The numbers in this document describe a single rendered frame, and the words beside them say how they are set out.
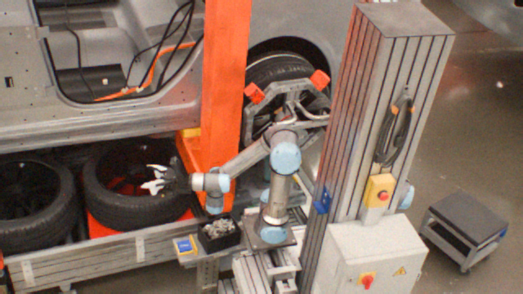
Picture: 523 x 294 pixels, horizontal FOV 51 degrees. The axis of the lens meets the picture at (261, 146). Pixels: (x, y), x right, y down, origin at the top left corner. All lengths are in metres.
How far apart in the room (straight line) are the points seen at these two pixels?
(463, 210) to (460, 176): 0.88
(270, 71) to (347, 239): 1.35
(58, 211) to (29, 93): 0.66
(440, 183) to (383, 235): 2.41
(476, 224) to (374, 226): 1.65
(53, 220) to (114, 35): 1.37
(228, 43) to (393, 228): 1.06
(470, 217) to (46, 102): 2.65
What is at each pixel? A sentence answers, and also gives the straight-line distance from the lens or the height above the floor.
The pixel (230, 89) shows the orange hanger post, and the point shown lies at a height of 1.35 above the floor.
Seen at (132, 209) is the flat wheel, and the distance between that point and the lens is 3.24.
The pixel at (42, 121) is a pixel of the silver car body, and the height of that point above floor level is 0.92.
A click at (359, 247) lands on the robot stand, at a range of 2.13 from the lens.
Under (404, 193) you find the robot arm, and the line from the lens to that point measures 2.73.
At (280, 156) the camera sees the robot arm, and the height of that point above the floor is 1.43.
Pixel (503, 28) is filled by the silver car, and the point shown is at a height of 0.86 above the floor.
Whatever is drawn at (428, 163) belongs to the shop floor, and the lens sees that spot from 4.73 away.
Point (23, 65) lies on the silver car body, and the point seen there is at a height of 1.27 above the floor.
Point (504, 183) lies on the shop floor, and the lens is 4.84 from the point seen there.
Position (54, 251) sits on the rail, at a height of 0.39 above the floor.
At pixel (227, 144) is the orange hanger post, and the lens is 2.82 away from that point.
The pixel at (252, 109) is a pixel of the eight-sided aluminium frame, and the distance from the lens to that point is 3.14.
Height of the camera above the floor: 2.76
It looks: 38 degrees down
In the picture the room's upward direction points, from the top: 7 degrees clockwise
